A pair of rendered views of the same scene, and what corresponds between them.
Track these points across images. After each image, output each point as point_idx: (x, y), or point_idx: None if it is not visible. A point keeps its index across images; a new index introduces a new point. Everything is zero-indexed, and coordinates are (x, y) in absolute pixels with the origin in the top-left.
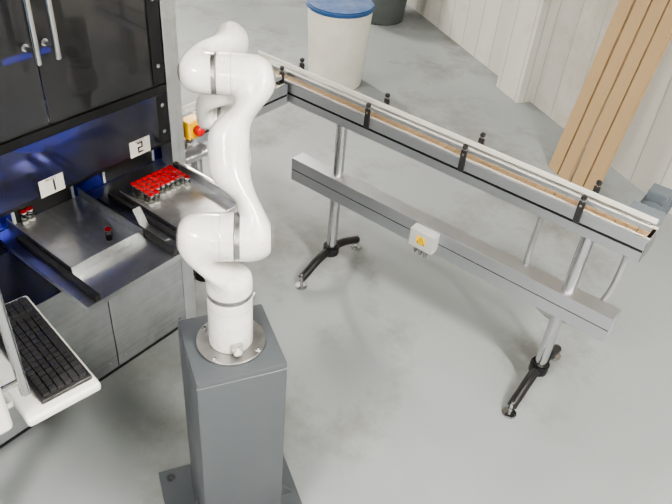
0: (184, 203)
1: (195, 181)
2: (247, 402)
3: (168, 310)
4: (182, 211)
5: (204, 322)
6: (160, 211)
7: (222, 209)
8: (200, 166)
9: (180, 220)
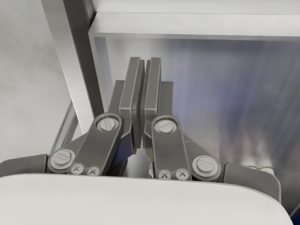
0: (212, 139)
1: (127, 167)
2: None
3: None
4: (246, 125)
5: None
6: (277, 152)
7: (161, 64)
8: None
9: (289, 106)
